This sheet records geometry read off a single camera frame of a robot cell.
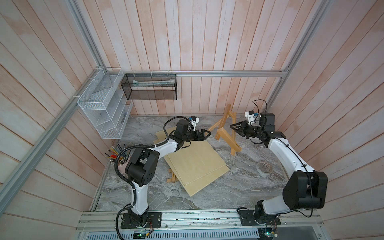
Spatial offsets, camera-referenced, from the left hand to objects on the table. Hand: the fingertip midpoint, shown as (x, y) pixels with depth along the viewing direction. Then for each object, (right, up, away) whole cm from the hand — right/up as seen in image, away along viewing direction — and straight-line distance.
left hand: (206, 135), depth 90 cm
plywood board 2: (-8, -27, -12) cm, 31 cm away
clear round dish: (+37, -21, +2) cm, 43 cm away
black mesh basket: (-38, +34, +14) cm, 53 cm away
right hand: (+13, +5, -7) cm, 16 cm away
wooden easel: (+4, +1, -23) cm, 23 cm away
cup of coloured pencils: (-55, -10, -7) cm, 56 cm away
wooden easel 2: (-19, -24, -9) cm, 32 cm away
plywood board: (-5, -15, 0) cm, 16 cm away
